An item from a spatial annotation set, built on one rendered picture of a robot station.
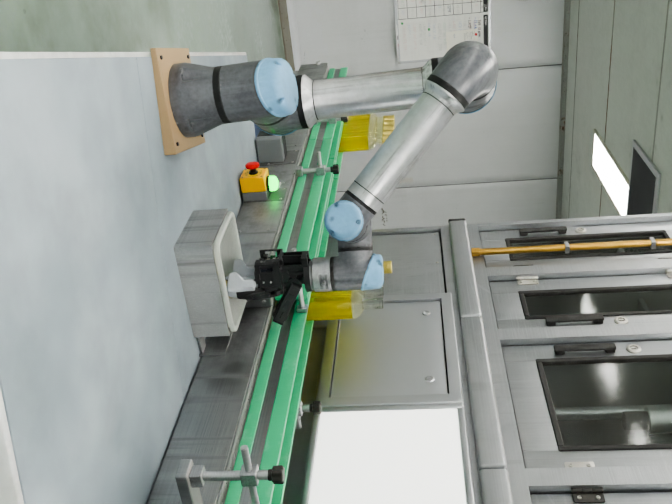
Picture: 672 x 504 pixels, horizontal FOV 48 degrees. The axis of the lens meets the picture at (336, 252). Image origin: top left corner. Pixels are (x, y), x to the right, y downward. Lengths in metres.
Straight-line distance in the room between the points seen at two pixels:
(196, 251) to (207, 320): 0.17
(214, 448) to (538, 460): 0.68
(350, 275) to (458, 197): 6.71
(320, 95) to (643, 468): 1.01
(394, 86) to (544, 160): 6.63
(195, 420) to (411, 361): 0.61
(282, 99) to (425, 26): 6.16
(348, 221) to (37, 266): 0.63
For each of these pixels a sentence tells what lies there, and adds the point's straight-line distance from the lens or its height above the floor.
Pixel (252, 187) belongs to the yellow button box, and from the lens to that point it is 2.13.
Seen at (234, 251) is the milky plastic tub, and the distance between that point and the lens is 1.73.
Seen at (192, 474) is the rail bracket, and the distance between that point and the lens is 1.28.
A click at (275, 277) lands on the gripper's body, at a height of 0.93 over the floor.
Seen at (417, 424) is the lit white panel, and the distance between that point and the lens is 1.73.
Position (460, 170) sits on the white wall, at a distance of 8.16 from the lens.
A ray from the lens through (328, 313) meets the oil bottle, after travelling 1.90.
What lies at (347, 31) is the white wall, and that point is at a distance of 7.70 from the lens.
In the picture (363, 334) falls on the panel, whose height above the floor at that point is 1.08.
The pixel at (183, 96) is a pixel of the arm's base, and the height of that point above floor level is 0.80.
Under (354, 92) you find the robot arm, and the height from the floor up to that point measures 1.12.
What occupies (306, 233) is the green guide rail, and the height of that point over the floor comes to 0.95.
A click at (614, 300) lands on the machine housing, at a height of 1.76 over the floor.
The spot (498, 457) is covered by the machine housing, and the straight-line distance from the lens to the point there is 1.66.
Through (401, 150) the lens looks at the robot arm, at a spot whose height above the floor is 1.22.
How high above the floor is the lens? 1.25
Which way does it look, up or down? 6 degrees down
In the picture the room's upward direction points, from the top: 87 degrees clockwise
